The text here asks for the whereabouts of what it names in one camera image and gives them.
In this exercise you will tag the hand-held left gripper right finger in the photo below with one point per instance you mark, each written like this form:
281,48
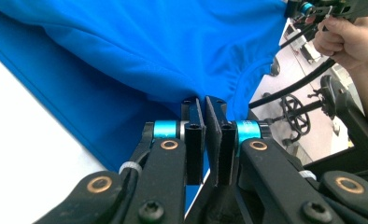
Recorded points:
224,149

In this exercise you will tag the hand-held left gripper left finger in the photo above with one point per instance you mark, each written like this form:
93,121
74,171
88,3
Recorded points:
194,140

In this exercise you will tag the white flat device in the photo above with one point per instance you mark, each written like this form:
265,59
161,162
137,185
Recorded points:
300,42

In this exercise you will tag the black spoked wheel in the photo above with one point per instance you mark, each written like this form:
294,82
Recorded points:
295,113

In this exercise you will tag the white table mat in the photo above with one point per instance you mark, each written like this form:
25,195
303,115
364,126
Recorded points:
17,140

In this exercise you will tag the black metal stand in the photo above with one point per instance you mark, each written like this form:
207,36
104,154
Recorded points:
356,130

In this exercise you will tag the blue t-shirt with white print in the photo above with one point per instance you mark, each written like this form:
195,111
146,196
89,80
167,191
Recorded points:
141,46

